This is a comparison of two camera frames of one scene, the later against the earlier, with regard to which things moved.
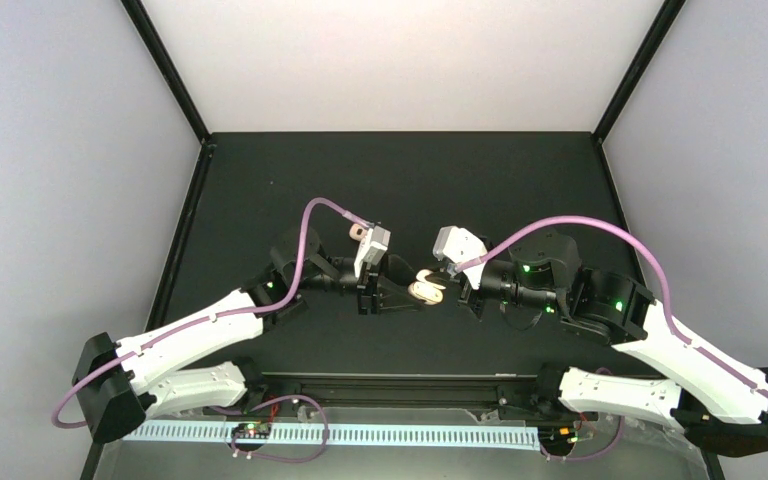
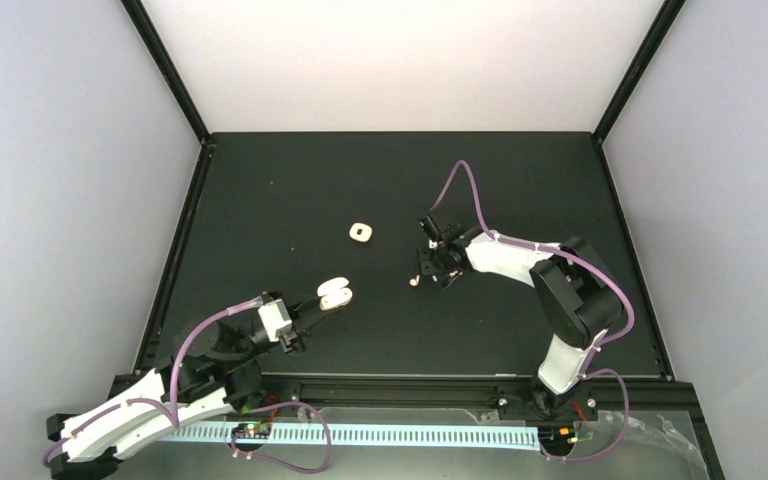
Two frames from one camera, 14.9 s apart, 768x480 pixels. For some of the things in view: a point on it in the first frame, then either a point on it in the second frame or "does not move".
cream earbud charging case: [428, 288] → [334, 293]
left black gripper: [372, 289] → [289, 338]
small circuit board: [253, 430] does not move
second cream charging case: [357, 231] does not move
